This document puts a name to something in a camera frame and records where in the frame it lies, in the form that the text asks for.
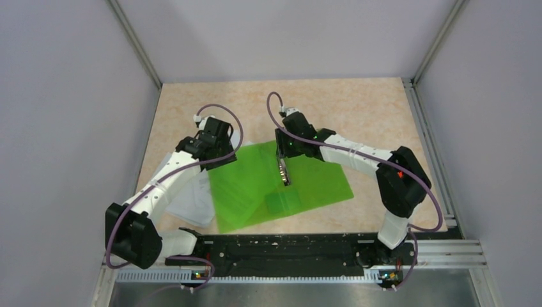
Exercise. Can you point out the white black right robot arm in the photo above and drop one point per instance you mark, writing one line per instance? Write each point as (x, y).
(402, 182)

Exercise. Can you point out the green plastic clip folder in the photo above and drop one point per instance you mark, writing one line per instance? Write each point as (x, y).
(314, 184)

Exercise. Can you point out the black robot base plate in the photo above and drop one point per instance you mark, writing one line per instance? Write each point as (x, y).
(297, 255)

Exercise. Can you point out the aluminium frame rail front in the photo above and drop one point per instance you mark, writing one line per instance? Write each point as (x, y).
(453, 272)

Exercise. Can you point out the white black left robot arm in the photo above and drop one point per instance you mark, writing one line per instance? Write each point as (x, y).
(130, 231)

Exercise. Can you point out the aluminium corner post right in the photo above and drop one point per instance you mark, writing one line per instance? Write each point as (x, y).
(438, 41)

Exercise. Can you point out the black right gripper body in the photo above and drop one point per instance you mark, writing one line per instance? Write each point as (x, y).
(288, 146)

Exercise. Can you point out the white printed paper sheet front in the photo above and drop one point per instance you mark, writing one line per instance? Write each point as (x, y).
(239, 187)

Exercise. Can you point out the chrome folder clip mechanism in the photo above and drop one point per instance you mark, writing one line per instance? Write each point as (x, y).
(283, 171)

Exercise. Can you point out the aluminium corner post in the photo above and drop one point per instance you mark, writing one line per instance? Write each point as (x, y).
(438, 41)
(134, 42)

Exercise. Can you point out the aluminium corner post left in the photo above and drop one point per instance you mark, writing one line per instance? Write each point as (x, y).
(134, 42)

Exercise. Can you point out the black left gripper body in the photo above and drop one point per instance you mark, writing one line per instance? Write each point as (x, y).
(224, 146)

